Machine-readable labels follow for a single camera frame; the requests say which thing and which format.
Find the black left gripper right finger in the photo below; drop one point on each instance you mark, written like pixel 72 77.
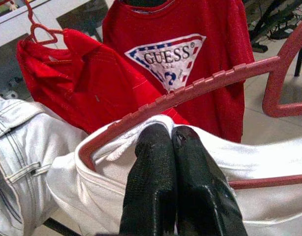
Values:
pixel 200 186

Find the red Guess t-shirt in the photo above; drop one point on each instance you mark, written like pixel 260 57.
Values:
pixel 227 37

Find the red polo shirt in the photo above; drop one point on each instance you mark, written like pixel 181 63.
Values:
pixel 92 86

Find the red plastic hanger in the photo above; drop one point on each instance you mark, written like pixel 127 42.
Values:
pixel 32 30
pixel 215 78

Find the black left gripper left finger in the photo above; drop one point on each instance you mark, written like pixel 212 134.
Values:
pixel 151 172

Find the white denim jeans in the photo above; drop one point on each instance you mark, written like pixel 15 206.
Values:
pixel 92 196

